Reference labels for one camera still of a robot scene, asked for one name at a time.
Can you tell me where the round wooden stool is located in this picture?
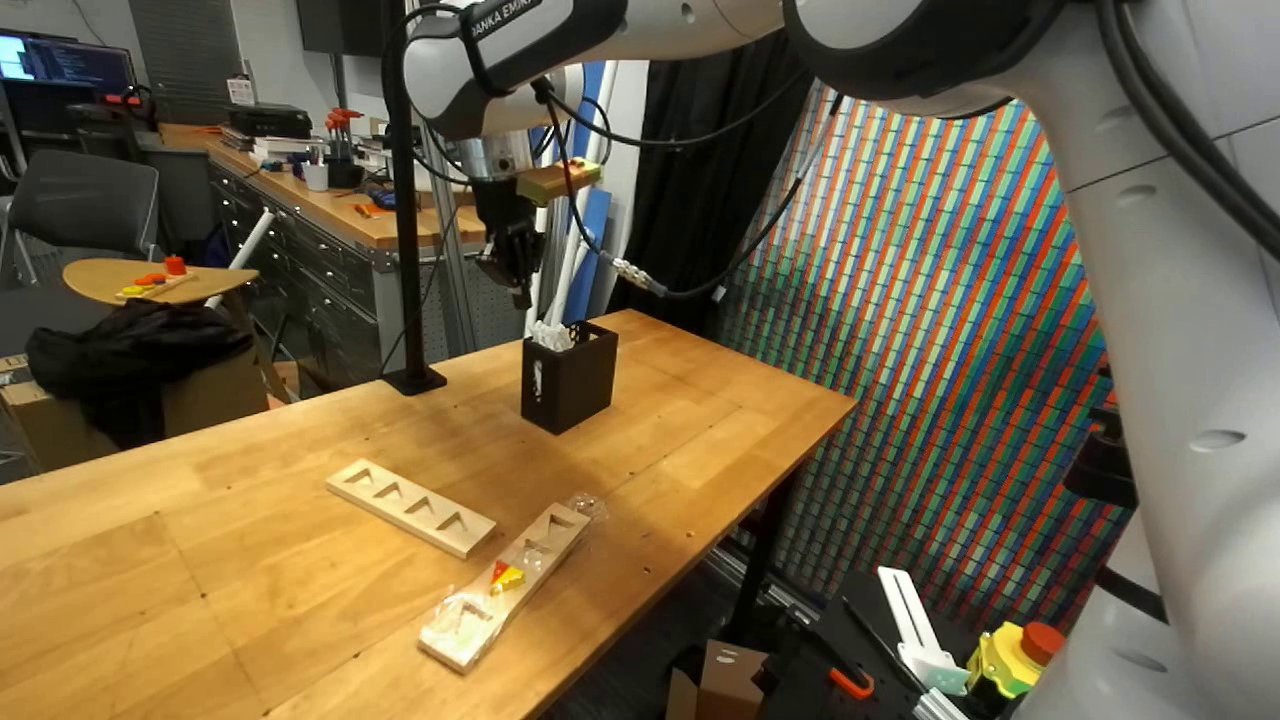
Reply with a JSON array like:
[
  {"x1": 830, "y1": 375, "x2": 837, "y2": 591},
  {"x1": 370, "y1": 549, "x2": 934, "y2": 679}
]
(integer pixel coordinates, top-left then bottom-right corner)
[{"x1": 60, "y1": 251, "x2": 266, "y2": 313}]

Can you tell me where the lit computer monitor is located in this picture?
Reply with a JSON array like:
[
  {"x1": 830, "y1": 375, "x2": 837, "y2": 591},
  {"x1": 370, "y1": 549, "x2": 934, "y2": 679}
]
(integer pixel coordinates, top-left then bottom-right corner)
[{"x1": 0, "y1": 29, "x2": 137, "y2": 97}]

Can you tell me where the black perforated box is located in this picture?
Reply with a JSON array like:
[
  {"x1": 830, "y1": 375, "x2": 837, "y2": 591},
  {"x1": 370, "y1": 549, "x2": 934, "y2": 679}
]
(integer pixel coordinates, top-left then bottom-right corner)
[{"x1": 518, "y1": 317, "x2": 623, "y2": 440}]

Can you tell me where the black table leg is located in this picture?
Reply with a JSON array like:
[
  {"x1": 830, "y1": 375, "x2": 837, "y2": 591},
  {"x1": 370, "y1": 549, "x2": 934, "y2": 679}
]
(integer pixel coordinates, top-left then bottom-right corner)
[{"x1": 723, "y1": 453, "x2": 810, "y2": 656}]

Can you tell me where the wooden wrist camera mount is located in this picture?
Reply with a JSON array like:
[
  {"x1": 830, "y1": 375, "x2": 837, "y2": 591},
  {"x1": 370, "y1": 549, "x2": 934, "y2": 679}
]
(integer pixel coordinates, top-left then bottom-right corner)
[{"x1": 514, "y1": 155, "x2": 608, "y2": 209}]

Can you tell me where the open cardboard box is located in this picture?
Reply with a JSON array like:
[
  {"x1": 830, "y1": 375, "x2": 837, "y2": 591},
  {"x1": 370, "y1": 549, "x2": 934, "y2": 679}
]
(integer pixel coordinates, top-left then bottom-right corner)
[{"x1": 662, "y1": 635, "x2": 775, "y2": 720}]

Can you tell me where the yellow red emergency stop button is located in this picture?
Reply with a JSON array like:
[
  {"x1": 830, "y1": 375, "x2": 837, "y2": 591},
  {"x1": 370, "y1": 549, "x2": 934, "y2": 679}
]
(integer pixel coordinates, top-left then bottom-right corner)
[{"x1": 963, "y1": 615, "x2": 1071, "y2": 709}]

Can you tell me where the dark office chair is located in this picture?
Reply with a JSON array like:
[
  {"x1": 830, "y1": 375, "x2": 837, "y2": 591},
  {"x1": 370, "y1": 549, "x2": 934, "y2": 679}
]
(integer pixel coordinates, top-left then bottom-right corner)
[{"x1": 0, "y1": 142, "x2": 169, "y2": 292}]

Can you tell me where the black curtain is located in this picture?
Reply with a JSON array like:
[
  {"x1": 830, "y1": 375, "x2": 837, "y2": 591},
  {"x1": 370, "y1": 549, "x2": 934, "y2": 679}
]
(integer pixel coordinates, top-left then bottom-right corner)
[{"x1": 603, "y1": 33, "x2": 817, "y2": 334}]

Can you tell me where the wooden shape board holding pieces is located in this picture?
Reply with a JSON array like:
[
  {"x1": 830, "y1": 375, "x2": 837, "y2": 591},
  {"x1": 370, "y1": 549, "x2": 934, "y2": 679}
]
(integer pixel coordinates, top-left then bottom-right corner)
[{"x1": 417, "y1": 496, "x2": 597, "y2": 675}]

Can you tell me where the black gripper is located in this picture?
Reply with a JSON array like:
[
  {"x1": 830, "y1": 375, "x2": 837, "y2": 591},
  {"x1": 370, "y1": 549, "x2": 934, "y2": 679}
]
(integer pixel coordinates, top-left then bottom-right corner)
[{"x1": 465, "y1": 167, "x2": 561, "y2": 332}]

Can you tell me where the empty wooden shape board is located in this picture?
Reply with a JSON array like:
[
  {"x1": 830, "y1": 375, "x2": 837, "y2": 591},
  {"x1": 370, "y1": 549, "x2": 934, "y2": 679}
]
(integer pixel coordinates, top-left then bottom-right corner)
[{"x1": 323, "y1": 455, "x2": 500, "y2": 560}]

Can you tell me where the white tray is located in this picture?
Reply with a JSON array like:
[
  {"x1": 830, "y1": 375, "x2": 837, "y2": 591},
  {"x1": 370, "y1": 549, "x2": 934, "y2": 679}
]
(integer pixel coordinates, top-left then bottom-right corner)
[{"x1": 406, "y1": 155, "x2": 474, "y2": 199}]

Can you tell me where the white plastic rail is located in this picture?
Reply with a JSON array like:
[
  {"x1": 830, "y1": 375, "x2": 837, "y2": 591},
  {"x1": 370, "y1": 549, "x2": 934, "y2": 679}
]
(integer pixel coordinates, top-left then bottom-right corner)
[{"x1": 872, "y1": 562, "x2": 977, "y2": 695}]

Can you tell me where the wooden top workbench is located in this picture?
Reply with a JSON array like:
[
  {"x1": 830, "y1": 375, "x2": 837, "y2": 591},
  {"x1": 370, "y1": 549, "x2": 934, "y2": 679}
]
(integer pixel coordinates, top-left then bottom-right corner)
[{"x1": 157, "y1": 119, "x2": 538, "y2": 390}]

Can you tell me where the black case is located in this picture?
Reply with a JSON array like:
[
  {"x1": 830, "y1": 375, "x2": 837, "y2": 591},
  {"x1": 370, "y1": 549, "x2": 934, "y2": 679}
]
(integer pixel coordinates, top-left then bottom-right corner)
[{"x1": 218, "y1": 99, "x2": 316, "y2": 142}]

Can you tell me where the colourful patterned backdrop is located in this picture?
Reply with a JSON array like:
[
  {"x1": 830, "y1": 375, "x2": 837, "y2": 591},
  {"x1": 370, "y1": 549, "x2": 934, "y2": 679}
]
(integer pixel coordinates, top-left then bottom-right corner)
[{"x1": 717, "y1": 97, "x2": 1116, "y2": 630}]

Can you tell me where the grey metal upright pole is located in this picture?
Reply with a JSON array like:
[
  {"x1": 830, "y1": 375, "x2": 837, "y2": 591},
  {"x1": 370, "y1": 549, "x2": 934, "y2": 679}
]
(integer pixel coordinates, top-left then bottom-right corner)
[{"x1": 419, "y1": 123, "x2": 484, "y2": 356}]

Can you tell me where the black bag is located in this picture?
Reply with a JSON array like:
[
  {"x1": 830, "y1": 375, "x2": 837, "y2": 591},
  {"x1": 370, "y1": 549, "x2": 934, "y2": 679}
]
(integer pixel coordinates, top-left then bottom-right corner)
[{"x1": 26, "y1": 298, "x2": 261, "y2": 453}]

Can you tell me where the orange handled clamp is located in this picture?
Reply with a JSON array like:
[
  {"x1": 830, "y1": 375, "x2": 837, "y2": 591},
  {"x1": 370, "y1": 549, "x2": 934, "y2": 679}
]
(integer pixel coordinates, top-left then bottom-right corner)
[{"x1": 823, "y1": 658, "x2": 886, "y2": 709}]

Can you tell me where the brown cardboard box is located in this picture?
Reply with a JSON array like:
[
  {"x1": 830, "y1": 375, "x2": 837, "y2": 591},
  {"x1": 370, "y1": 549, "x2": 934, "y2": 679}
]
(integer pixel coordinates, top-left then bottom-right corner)
[{"x1": 0, "y1": 349, "x2": 271, "y2": 473}]

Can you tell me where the black camera stand pole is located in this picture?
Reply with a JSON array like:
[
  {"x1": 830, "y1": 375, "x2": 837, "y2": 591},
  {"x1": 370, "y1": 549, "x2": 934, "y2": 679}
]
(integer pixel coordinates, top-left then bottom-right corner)
[{"x1": 375, "y1": 0, "x2": 454, "y2": 400}]

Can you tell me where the yellow orange toy piece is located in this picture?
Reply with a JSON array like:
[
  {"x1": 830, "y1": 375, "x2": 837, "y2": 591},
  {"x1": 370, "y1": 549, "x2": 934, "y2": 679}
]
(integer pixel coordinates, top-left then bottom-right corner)
[{"x1": 111, "y1": 271, "x2": 178, "y2": 303}]

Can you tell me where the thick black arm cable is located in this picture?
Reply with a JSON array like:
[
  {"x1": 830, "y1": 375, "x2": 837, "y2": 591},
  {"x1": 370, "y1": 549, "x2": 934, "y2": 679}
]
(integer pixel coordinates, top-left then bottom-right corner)
[{"x1": 1094, "y1": 0, "x2": 1280, "y2": 257}]

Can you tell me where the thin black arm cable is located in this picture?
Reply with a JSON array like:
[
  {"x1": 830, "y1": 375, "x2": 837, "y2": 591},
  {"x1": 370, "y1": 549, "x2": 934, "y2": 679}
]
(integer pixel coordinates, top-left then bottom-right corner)
[{"x1": 396, "y1": 0, "x2": 855, "y2": 303}]

